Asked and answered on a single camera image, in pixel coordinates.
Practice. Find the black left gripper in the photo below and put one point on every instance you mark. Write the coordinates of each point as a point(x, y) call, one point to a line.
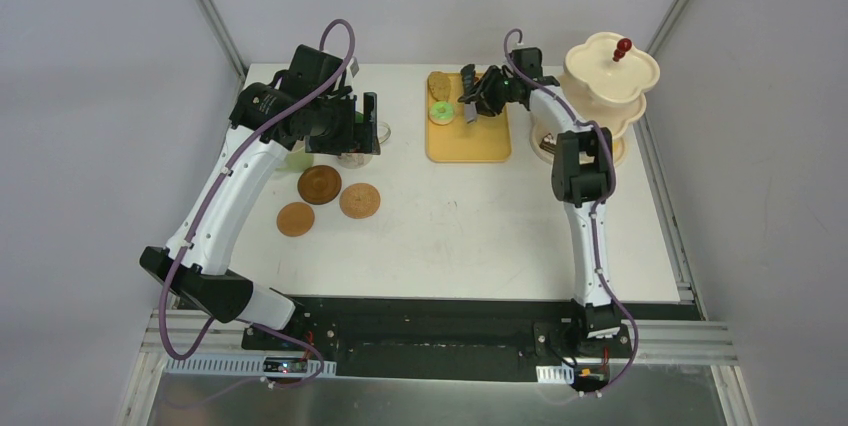
point(354, 133)

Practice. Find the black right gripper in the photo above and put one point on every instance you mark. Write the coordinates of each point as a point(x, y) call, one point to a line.
point(479, 93)

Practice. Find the metal tongs with black tips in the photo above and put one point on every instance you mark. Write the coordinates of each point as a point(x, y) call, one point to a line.
point(467, 98)

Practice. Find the green frosted donut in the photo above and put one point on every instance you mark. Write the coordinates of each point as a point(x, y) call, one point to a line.
point(441, 113)

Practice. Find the chocolate cake slice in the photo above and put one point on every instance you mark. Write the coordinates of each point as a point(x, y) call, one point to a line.
point(547, 144)

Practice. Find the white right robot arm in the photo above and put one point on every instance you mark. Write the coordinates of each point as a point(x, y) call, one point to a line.
point(582, 177)

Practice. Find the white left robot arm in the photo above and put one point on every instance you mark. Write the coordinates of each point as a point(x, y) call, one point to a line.
point(312, 101)

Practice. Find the floral mug with green inside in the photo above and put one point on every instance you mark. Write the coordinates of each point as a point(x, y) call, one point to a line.
point(359, 160)

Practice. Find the yellow plastic tray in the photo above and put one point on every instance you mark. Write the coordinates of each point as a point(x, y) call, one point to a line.
point(488, 140)

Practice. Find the light woven round coaster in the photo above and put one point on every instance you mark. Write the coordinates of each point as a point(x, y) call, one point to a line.
point(360, 201)

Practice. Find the dark brown wooden coaster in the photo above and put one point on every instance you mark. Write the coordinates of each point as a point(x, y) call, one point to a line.
point(319, 184)

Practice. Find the light green mug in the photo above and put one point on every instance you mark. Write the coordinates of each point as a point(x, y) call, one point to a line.
point(296, 161)

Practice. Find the cream three-tier cake stand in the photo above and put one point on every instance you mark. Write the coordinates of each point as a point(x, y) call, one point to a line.
point(605, 80)

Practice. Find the orange round coaster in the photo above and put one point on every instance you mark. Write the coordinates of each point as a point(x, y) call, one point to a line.
point(295, 219)

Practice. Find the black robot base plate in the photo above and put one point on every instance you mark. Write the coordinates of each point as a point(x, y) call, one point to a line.
point(465, 340)

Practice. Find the left aluminium frame post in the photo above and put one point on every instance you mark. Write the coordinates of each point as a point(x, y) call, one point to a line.
point(223, 37)

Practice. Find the right white slotted cable duct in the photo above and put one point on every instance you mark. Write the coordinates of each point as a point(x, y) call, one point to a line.
point(555, 374)

